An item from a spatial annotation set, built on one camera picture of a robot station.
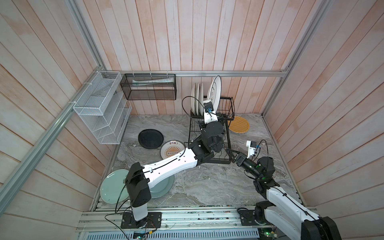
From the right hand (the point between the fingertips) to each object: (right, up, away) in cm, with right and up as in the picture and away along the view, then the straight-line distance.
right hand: (228, 151), depth 78 cm
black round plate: (-50, +5, +32) cm, 59 cm away
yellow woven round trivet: (+18, +15, +37) cm, 44 cm away
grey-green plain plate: (-35, -22, +4) cm, 42 cm away
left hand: (-12, +21, -12) cm, 27 cm away
